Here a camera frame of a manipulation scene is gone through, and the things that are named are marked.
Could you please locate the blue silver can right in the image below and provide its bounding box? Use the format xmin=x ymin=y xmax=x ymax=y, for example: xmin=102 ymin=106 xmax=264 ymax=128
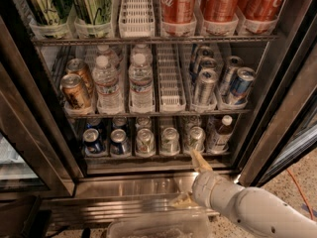
xmin=226 ymin=67 xmax=256 ymax=105

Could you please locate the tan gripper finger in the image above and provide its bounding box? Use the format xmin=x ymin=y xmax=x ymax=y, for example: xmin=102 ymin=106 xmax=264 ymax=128
xmin=190 ymin=149 xmax=212 ymax=173
xmin=169 ymin=192 xmax=193 ymax=207

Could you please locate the red coke can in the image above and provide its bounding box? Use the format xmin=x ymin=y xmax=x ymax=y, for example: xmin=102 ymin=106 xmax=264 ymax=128
xmin=200 ymin=0 xmax=239 ymax=23
xmin=245 ymin=0 xmax=282 ymax=22
xmin=160 ymin=0 xmax=195 ymax=24

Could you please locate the orange cable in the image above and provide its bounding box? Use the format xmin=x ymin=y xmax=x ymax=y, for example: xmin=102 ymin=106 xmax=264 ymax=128
xmin=286 ymin=168 xmax=315 ymax=220

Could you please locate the green silver 7up can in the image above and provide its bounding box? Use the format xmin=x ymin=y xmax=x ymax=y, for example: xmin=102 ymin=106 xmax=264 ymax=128
xmin=160 ymin=127 xmax=179 ymax=156

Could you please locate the slim can middle row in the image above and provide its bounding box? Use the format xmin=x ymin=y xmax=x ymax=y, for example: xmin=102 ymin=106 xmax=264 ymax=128
xmin=194 ymin=57 xmax=218 ymax=82

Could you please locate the water bottle right front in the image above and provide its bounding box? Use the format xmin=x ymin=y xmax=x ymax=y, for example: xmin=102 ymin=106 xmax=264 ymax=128
xmin=129 ymin=54 xmax=154 ymax=112

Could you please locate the green can top left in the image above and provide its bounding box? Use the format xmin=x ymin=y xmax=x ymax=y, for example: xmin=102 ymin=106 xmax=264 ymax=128
xmin=26 ymin=0 xmax=72 ymax=26

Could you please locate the slim silver can front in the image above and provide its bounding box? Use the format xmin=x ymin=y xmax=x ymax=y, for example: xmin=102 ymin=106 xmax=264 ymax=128
xmin=193 ymin=68 xmax=218 ymax=105

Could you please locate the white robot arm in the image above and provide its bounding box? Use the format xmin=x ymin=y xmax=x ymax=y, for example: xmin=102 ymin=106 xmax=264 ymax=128
xmin=170 ymin=149 xmax=317 ymax=238

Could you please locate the empty white tray middle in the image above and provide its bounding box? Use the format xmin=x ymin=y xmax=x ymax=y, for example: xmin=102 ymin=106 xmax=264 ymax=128
xmin=157 ymin=44 xmax=186 ymax=112

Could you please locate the silver green can right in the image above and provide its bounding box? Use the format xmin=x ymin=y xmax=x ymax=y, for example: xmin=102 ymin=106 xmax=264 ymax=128
xmin=184 ymin=126 xmax=205 ymax=153

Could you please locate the silver green can left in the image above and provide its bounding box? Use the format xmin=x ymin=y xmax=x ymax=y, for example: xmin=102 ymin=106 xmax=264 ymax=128
xmin=136 ymin=128 xmax=155 ymax=155

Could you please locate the gold can front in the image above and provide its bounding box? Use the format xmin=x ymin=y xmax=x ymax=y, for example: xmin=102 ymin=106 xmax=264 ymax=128
xmin=60 ymin=73 xmax=91 ymax=110

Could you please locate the empty white tray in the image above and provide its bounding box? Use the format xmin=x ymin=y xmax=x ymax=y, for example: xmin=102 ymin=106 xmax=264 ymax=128
xmin=157 ymin=44 xmax=186 ymax=112
xmin=118 ymin=0 xmax=156 ymax=38

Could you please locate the blue pepsi can right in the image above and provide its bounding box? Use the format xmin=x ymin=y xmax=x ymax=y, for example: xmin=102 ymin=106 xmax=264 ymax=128
xmin=110 ymin=129 xmax=131 ymax=157

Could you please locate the red coke can left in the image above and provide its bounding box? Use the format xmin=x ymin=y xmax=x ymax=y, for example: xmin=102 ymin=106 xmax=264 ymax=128
xmin=160 ymin=0 xmax=195 ymax=24

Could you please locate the blue pepsi can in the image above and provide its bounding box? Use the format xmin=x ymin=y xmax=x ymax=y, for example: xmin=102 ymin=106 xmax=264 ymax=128
xmin=110 ymin=129 xmax=131 ymax=157
xmin=82 ymin=128 xmax=104 ymax=154

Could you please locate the clear plastic bin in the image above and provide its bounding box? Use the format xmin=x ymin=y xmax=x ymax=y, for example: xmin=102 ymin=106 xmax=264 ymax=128
xmin=107 ymin=210 xmax=213 ymax=238

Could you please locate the silver can behind right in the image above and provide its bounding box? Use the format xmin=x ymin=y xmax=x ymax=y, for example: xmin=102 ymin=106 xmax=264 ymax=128
xmin=219 ymin=56 xmax=244 ymax=96

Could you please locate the brown tea bottle white cap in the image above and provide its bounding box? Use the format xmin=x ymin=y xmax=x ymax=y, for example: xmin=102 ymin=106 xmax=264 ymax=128
xmin=207 ymin=115 xmax=233 ymax=153

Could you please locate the gold can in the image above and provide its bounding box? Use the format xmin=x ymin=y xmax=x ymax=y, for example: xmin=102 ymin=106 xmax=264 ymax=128
xmin=65 ymin=59 xmax=94 ymax=95
xmin=60 ymin=73 xmax=91 ymax=110

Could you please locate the steel fridge door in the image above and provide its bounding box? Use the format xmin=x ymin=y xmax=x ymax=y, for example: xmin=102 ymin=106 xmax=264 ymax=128
xmin=0 ymin=17 xmax=85 ymax=201
xmin=239 ymin=47 xmax=317 ymax=186

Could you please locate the empty white tray top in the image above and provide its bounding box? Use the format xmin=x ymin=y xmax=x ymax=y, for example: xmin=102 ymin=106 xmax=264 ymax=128
xmin=118 ymin=0 xmax=156 ymax=38

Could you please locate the red coke can middle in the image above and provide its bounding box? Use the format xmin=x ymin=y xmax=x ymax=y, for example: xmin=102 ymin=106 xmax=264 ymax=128
xmin=200 ymin=0 xmax=239 ymax=23

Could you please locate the gold can rear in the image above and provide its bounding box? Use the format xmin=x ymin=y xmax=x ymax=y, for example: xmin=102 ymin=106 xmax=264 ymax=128
xmin=65 ymin=59 xmax=94 ymax=95

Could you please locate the water bottle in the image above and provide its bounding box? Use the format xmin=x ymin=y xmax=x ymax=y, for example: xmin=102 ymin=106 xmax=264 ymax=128
xmin=92 ymin=56 xmax=124 ymax=114
xmin=129 ymin=54 xmax=154 ymax=112

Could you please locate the steel fridge door left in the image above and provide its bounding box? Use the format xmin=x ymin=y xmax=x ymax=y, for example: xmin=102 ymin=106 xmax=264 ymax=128
xmin=0 ymin=17 xmax=85 ymax=201

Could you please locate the water bottle left front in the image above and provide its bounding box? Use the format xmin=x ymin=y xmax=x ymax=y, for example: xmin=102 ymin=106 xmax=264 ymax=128
xmin=92 ymin=56 xmax=124 ymax=114

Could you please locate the red coke can right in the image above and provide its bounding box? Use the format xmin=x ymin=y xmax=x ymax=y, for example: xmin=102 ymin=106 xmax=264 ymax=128
xmin=245 ymin=0 xmax=282 ymax=22

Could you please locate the blue pepsi can left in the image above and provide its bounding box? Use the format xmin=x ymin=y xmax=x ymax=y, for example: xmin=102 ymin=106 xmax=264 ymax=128
xmin=82 ymin=128 xmax=104 ymax=154

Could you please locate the steel fridge door right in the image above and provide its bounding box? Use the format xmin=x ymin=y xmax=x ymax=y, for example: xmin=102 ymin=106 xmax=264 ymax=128
xmin=239 ymin=47 xmax=317 ymax=186

